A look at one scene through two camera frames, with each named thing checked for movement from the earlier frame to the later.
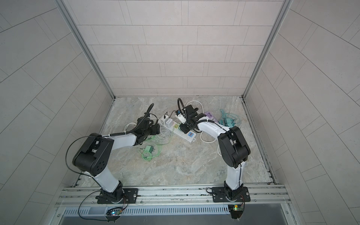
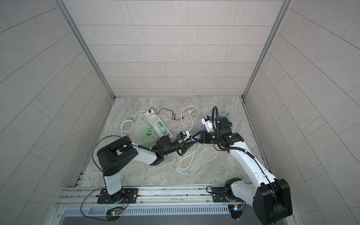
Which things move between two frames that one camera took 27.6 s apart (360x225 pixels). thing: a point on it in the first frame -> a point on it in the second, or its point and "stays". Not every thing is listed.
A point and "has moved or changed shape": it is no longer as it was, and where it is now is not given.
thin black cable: (167, 113) has moved or changed shape
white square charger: (169, 123) -> (153, 119)
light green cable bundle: (148, 156) has moved or changed shape
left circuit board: (115, 211) stays
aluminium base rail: (265, 195) stays
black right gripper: (185, 130) -> (203, 138)
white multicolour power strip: (177, 130) has moved or changed shape
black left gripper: (155, 131) -> (183, 148)
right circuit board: (236, 210) stays
